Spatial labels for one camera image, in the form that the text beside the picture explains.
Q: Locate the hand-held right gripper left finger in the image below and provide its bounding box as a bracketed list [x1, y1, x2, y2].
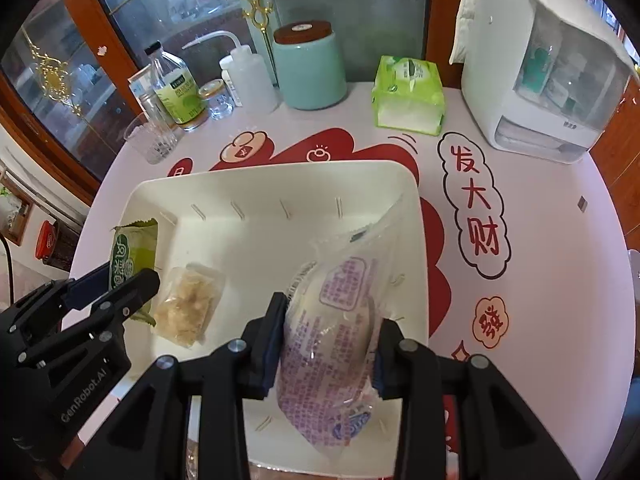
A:
[65, 291, 290, 480]

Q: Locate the pale crispy snack packet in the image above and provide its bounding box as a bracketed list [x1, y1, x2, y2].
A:
[152, 262, 226, 348]

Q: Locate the wooden glass-door cabinet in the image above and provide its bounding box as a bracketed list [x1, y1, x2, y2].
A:
[0, 0, 431, 196]

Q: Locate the green snack packet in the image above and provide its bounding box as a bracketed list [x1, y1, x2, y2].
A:
[109, 217, 160, 328]

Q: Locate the small glass jar gold lid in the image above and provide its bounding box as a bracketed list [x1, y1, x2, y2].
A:
[198, 80, 235, 121]

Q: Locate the glass bottle with green label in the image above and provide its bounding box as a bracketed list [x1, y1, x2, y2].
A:
[145, 46, 208, 132]

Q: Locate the teal canister with brown lid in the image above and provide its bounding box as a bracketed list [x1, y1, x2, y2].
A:
[272, 21, 348, 111]

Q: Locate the white and blue small box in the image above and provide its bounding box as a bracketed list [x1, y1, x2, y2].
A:
[128, 69, 151, 97]

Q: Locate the white plastic tray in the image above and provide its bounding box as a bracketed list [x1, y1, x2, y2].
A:
[75, 160, 433, 466]

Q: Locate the pink printed table cover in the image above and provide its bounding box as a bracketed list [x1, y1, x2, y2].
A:
[82, 80, 640, 480]

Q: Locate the green tissue pack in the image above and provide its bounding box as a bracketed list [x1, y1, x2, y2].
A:
[371, 55, 447, 137]

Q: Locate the white squeeze wash bottle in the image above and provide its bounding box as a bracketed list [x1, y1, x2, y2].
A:
[182, 30, 280, 115]

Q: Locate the black cable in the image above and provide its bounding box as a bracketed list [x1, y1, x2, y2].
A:
[0, 235, 17, 306]

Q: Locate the red lidded dark container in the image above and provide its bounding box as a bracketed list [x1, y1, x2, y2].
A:
[34, 220, 61, 266]

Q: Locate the clear purple-print snack packet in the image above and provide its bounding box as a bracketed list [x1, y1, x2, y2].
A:
[274, 192, 407, 468]

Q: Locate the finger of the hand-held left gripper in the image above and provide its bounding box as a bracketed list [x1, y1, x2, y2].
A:
[0, 264, 112, 333]
[17, 268, 162, 368]

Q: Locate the glass jar with silver lid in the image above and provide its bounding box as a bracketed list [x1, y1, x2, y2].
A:
[137, 87, 163, 121]

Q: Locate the white storage dispenser box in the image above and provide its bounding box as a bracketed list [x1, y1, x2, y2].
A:
[460, 0, 632, 165]

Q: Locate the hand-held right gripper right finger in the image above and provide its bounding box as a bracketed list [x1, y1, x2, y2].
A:
[372, 317, 568, 480]

